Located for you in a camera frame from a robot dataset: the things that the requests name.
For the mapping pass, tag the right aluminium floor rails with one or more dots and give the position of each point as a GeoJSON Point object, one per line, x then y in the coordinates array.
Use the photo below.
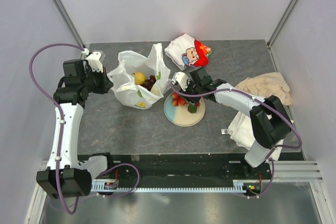
{"type": "Point", "coordinates": [296, 172]}

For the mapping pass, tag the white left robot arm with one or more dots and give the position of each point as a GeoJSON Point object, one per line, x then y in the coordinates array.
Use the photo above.
{"type": "Point", "coordinates": [65, 175]}

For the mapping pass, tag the white red cartoon cloth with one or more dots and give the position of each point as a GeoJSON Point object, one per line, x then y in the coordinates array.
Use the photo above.
{"type": "Point", "coordinates": [185, 52]}

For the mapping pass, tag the red fake strawberries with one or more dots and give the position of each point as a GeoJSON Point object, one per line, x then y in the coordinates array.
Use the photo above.
{"type": "Point", "coordinates": [177, 100]}

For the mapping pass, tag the yellow fake pear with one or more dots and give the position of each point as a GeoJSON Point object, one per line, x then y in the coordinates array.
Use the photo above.
{"type": "Point", "coordinates": [139, 78]}

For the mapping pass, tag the white folded towel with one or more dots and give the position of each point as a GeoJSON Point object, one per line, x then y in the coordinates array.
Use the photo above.
{"type": "Point", "coordinates": [240, 131]}

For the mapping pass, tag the right aluminium frame post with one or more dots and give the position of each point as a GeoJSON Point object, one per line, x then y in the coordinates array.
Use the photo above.
{"type": "Point", "coordinates": [282, 22]}

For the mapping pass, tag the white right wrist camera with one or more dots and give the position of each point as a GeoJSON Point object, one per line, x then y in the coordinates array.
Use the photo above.
{"type": "Point", "coordinates": [181, 79]}

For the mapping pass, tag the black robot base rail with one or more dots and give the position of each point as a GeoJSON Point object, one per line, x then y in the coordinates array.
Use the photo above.
{"type": "Point", "coordinates": [184, 169]}

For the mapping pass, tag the left aluminium frame post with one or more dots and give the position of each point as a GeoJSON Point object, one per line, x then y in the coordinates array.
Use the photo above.
{"type": "Point", "coordinates": [66, 18]}

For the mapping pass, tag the blue and cream plate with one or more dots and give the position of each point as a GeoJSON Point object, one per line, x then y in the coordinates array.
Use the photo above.
{"type": "Point", "coordinates": [180, 116]}

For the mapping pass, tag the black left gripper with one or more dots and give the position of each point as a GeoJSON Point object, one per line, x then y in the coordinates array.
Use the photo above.
{"type": "Point", "coordinates": [106, 83]}

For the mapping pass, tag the aluminium frame post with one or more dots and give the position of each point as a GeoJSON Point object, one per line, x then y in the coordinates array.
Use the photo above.
{"type": "Point", "coordinates": [282, 22]}
{"type": "Point", "coordinates": [66, 18]}

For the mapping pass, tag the white slotted cable duct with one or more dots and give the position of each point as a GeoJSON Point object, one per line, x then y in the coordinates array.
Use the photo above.
{"type": "Point", "coordinates": [108, 186]}

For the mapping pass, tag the white printed plastic bag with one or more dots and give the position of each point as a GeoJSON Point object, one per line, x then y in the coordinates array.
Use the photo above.
{"type": "Point", "coordinates": [124, 88]}

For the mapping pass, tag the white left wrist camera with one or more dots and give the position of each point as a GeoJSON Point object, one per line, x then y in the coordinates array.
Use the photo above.
{"type": "Point", "coordinates": [95, 59]}

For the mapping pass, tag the beige crumpled cloth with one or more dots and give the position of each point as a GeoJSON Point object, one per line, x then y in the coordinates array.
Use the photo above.
{"type": "Point", "coordinates": [266, 85]}

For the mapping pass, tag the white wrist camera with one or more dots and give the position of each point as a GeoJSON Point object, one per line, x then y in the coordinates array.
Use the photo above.
{"type": "Point", "coordinates": [95, 59]}
{"type": "Point", "coordinates": [181, 79]}

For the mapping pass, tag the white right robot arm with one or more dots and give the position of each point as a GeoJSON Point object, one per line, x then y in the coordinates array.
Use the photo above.
{"type": "Point", "coordinates": [270, 122]}

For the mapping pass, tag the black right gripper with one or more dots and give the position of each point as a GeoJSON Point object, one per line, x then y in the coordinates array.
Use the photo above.
{"type": "Point", "coordinates": [193, 99]}

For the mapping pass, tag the small clear plastic clip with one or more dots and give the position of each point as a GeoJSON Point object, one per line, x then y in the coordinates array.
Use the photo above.
{"type": "Point", "coordinates": [226, 131]}

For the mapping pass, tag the purple fake grapes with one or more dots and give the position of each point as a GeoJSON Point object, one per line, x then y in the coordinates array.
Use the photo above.
{"type": "Point", "coordinates": [149, 83]}

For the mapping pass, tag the yellow fake fruit piece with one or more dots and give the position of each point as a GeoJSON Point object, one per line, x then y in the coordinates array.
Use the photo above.
{"type": "Point", "coordinates": [155, 91]}

